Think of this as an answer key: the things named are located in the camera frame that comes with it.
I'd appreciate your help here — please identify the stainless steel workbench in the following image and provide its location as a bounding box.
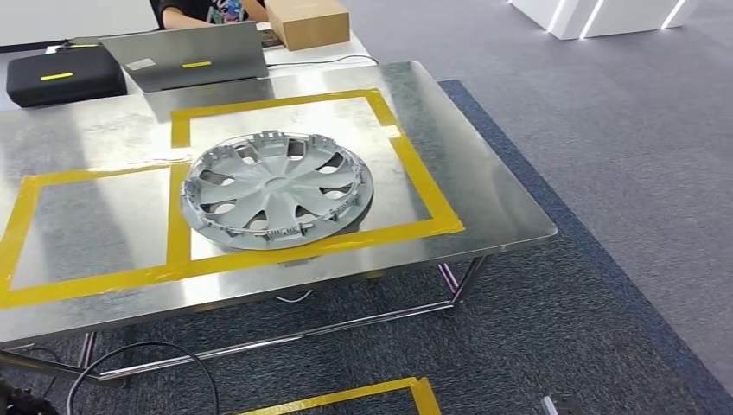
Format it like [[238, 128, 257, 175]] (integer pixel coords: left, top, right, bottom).
[[0, 60, 559, 391]]

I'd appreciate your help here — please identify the silver wheel hubcap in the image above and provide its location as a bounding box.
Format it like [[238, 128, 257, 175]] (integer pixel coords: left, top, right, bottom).
[[179, 130, 376, 252]]

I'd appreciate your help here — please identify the white desk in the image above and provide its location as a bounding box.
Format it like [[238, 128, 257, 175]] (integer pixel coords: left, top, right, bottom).
[[0, 31, 380, 112]]

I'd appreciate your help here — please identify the brown cardboard box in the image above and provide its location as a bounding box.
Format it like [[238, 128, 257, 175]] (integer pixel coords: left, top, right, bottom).
[[264, 0, 352, 52]]

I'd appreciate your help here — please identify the grey laptop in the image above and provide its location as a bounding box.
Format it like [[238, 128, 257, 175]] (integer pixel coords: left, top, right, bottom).
[[99, 21, 271, 94]]

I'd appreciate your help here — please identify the person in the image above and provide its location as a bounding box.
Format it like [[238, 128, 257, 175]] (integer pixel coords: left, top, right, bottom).
[[149, 0, 271, 30]]

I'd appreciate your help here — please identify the white lit display platform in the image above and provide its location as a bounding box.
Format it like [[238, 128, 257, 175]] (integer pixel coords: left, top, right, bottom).
[[505, 0, 701, 42]]

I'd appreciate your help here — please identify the black case yellow stripe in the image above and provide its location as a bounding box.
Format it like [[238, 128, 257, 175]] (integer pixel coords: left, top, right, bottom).
[[5, 44, 130, 109]]

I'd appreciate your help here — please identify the short white cable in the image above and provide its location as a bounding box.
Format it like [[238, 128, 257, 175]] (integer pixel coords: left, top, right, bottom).
[[273, 289, 315, 304]]

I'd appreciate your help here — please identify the thin black desk cable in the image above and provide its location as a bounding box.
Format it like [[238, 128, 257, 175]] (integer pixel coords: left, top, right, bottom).
[[265, 54, 380, 70]]

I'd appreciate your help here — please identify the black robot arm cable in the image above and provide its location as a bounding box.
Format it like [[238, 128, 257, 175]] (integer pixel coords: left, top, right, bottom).
[[65, 341, 222, 415]]

